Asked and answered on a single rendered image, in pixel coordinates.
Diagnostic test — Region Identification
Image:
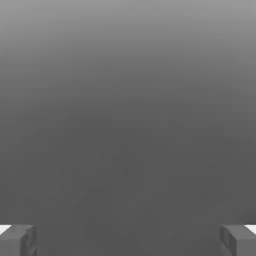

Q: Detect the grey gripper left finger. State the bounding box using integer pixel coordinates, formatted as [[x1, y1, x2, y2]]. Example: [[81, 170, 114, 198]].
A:
[[0, 224, 38, 256]]

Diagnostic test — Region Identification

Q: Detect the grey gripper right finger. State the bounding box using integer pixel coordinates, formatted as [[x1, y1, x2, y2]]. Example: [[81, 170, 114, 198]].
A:
[[219, 224, 256, 256]]

